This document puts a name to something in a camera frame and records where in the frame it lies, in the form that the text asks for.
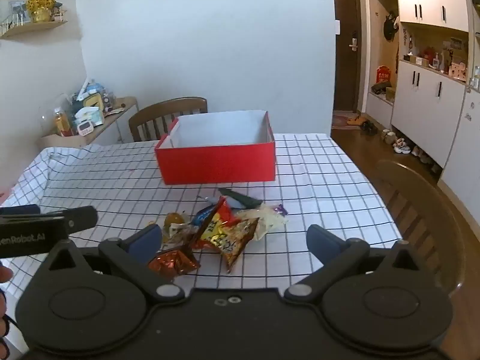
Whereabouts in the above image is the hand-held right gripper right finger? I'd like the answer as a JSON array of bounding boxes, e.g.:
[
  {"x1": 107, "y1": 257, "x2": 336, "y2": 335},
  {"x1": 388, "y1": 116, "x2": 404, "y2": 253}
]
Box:
[{"x1": 284, "y1": 224, "x2": 427, "y2": 302}]

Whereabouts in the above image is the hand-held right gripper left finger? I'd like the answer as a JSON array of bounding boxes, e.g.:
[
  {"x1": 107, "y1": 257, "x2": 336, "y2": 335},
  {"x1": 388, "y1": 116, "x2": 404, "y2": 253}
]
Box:
[{"x1": 39, "y1": 224, "x2": 184, "y2": 302}]

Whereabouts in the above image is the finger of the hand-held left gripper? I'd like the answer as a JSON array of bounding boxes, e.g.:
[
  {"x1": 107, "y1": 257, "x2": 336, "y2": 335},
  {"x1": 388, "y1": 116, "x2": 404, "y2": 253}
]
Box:
[
  {"x1": 0, "y1": 206, "x2": 99, "y2": 233},
  {"x1": 0, "y1": 204, "x2": 41, "y2": 216}
]

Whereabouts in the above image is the small clear snack wrapper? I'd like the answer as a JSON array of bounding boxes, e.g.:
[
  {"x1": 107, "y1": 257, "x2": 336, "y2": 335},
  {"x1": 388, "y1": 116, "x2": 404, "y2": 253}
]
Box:
[{"x1": 161, "y1": 221, "x2": 199, "y2": 249}]

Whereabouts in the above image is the copper foil snack packet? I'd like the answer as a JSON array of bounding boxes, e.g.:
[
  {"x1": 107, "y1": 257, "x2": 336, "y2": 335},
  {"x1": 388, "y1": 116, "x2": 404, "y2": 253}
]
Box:
[{"x1": 148, "y1": 245, "x2": 201, "y2": 280}]

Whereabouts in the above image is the cream bread packet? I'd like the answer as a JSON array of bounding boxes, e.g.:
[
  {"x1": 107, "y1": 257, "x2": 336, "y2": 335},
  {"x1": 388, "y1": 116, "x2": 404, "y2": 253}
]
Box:
[{"x1": 235, "y1": 203, "x2": 290, "y2": 241}]

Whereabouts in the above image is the blue cookie packet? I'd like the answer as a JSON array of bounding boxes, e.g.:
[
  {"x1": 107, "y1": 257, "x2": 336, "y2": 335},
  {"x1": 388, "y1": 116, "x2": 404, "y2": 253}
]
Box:
[{"x1": 193, "y1": 205, "x2": 219, "y2": 229}]

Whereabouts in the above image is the red orange chip packet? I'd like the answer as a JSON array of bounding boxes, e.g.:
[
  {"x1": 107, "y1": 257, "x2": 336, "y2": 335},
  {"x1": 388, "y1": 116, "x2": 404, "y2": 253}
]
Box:
[{"x1": 190, "y1": 197, "x2": 260, "y2": 274}]

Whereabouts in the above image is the dark green snack packet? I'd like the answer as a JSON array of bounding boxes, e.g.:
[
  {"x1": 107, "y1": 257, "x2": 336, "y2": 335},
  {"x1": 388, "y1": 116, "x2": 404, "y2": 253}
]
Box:
[{"x1": 218, "y1": 187, "x2": 262, "y2": 209}]

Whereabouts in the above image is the red cardboard box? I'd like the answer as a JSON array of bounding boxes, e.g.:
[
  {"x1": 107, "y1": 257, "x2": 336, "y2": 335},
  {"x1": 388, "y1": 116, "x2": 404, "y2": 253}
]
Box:
[{"x1": 155, "y1": 110, "x2": 277, "y2": 185}]

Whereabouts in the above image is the person's left hand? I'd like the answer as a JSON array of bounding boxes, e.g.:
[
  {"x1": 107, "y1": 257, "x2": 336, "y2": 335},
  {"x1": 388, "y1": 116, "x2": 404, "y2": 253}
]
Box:
[{"x1": 0, "y1": 264, "x2": 17, "y2": 338}]

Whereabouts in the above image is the yellow jelly cup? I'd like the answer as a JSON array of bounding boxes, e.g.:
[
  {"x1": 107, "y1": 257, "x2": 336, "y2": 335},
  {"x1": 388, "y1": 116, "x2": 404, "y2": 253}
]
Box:
[{"x1": 166, "y1": 212, "x2": 187, "y2": 230}]

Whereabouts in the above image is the orange bottle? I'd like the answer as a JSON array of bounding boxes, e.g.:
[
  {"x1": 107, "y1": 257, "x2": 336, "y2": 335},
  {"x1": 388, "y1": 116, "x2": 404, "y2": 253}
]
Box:
[{"x1": 54, "y1": 107, "x2": 74, "y2": 137}]

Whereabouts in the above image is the tissue pack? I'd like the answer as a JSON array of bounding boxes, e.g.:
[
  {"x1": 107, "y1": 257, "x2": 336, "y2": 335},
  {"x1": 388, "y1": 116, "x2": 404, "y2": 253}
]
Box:
[{"x1": 74, "y1": 107, "x2": 106, "y2": 128}]

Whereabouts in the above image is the wooden side table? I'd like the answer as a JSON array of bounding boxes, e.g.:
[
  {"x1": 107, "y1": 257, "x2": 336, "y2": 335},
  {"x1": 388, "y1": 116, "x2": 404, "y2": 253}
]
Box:
[{"x1": 39, "y1": 97, "x2": 138, "y2": 149}]

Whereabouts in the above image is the brown wooden chair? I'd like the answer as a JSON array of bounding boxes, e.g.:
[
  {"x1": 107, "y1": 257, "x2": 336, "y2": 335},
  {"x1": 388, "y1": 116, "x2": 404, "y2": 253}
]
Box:
[
  {"x1": 128, "y1": 97, "x2": 208, "y2": 143},
  {"x1": 375, "y1": 159, "x2": 466, "y2": 297}
]

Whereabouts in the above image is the doormat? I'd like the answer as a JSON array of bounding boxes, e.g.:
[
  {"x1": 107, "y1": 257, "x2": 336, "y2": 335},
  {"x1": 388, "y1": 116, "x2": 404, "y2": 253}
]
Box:
[{"x1": 332, "y1": 113, "x2": 359, "y2": 131}]

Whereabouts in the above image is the white bench cabinet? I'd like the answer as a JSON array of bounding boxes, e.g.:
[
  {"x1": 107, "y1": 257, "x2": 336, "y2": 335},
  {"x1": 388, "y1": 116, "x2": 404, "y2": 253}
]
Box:
[{"x1": 365, "y1": 92, "x2": 395, "y2": 129}]

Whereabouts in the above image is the dark brown door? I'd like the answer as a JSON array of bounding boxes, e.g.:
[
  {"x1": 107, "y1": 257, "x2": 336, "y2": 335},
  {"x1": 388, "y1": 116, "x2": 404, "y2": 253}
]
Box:
[{"x1": 332, "y1": 0, "x2": 367, "y2": 115}]

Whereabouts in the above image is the white lower cabinet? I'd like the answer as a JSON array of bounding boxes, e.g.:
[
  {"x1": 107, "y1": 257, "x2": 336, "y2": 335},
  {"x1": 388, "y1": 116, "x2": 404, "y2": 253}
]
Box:
[{"x1": 390, "y1": 60, "x2": 469, "y2": 169}]

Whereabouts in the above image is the white rounded cabinet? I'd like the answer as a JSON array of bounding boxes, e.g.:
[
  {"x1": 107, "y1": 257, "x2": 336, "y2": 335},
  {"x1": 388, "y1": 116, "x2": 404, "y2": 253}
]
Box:
[{"x1": 437, "y1": 82, "x2": 480, "y2": 229}]

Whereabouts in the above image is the gold flower ornament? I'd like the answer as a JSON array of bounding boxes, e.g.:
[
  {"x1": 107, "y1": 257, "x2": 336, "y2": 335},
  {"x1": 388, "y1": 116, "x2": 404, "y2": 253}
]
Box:
[{"x1": 26, "y1": 0, "x2": 57, "y2": 23}]

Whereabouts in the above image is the white upper cabinet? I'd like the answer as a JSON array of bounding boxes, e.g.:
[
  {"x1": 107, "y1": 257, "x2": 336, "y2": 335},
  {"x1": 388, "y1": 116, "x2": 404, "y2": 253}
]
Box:
[{"x1": 365, "y1": 0, "x2": 472, "y2": 33}]

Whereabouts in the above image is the wooden wall shelf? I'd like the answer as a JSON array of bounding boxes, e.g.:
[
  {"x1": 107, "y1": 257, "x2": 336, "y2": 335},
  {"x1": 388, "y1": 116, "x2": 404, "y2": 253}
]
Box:
[{"x1": 0, "y1": 20, "x2": 69, "y2": 40}]

